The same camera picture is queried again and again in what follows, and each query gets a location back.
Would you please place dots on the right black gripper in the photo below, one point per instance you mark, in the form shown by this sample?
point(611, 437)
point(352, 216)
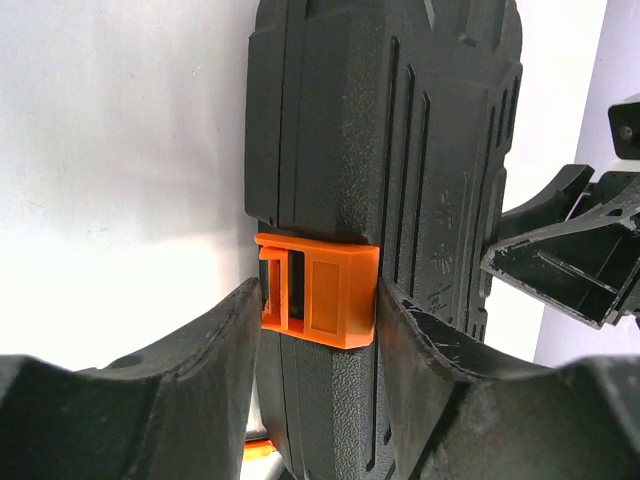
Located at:
point(586, 267)

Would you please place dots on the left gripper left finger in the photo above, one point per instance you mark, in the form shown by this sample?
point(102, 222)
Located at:
point(176, 409)

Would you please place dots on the black plastic tool case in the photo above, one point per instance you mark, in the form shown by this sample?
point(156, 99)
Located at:
point(386, 123)

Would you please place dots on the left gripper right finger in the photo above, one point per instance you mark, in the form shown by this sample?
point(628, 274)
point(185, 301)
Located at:
point(460, 409)

